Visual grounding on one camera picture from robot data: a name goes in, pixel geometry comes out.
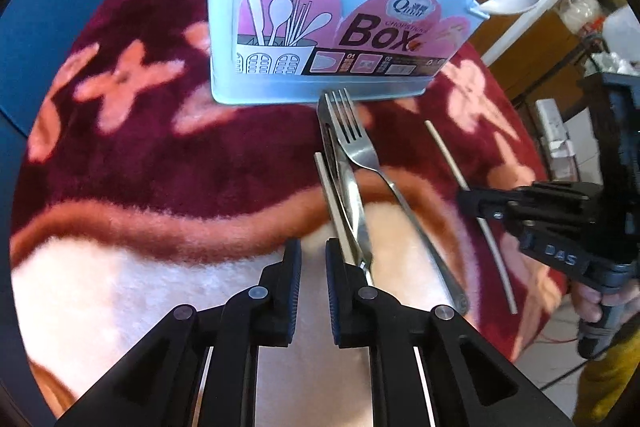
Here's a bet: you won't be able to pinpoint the person's right hand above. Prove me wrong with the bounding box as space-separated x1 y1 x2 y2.
569 278 640 338

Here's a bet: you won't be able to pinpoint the red floral plush cloth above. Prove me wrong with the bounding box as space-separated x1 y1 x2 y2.
10 0 566 426

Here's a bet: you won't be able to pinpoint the wooden chopstick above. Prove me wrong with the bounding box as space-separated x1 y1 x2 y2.
424 119 518 315
314 152 355 265

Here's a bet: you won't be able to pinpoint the steel table knife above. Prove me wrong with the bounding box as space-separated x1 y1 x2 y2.
317 92 373 285

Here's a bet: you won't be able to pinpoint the white plastic bags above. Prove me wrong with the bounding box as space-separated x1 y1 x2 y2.
555 0 639 76

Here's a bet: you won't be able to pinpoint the white plastic spoon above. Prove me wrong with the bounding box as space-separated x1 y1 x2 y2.
478 0 541 16

